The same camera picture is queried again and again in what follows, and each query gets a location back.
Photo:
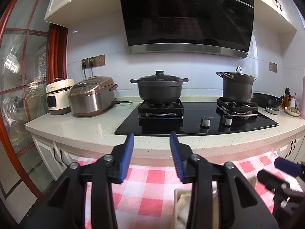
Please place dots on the small steel bowl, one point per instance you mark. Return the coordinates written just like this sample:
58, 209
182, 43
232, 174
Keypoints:
272, 110

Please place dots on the black glass gas stove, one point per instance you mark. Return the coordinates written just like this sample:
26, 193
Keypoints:
195, 112

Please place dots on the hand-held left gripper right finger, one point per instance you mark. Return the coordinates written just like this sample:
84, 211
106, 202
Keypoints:
176, 157

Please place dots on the black wok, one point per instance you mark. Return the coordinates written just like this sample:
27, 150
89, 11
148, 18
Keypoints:
266, 99

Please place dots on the black casserole pot with lid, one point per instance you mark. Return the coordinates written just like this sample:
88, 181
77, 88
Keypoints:
158, 88

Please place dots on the silver stove knob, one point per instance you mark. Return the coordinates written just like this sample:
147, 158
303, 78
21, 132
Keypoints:
205, 121
226, 120

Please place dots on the red wooden glass door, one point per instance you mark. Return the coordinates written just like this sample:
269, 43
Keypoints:
51, 52

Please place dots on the pink thermos flask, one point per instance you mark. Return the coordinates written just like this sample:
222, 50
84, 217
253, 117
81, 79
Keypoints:
303, 97

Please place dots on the silver rice cooker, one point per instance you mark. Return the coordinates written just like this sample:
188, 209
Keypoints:
90, 97

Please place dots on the black glass range hood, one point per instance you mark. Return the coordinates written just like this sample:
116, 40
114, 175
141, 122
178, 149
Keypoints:
185, 16

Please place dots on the pink checkered tablecloth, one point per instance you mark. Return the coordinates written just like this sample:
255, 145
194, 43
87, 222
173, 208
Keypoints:
154, 195

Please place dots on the brass wall switch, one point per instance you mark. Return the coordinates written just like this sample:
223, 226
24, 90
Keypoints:
273, 67

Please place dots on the shallow white dish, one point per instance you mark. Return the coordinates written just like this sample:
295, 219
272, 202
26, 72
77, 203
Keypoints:
293, 112

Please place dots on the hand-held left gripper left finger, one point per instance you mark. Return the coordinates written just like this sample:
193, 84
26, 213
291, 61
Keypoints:
126, 157

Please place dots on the dark stockpot with lid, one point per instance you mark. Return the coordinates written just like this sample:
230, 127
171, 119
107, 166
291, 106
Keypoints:
238, 88

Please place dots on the black burner grate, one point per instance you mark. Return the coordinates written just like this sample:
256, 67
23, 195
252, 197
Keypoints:
238, 108
160, 108

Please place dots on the white base cabinet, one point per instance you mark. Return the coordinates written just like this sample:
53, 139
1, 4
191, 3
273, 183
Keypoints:
45, 150

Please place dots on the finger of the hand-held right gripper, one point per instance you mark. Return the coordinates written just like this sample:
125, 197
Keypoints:
271, 180
286, 166

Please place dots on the white rice cooker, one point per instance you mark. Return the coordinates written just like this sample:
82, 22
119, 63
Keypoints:
56, 97

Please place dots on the white wall cabinet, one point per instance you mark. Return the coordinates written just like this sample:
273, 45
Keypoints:
269, 7
78, 4

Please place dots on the white plastic utensil basket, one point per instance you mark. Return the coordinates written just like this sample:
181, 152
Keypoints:
178, 193

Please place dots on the dark oil bottle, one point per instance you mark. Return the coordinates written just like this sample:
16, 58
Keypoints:
285, 100

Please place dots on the brass wall socket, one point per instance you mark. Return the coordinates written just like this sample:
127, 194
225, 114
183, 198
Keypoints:
100, 60
92, 61
85, 63

